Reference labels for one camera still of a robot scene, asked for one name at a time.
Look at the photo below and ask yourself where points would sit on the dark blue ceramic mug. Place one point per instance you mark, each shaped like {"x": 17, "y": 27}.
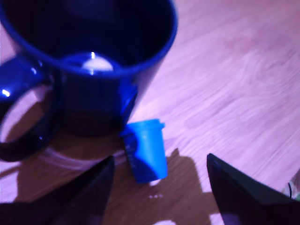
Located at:
{"x": 93, "y": 98}

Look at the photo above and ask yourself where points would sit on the blue coffee capsule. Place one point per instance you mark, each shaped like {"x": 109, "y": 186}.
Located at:
{"x": 150, "y": 152}

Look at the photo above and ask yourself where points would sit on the white coffee capsule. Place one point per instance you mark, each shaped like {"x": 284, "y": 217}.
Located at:
{"x": 97, "y": 65}

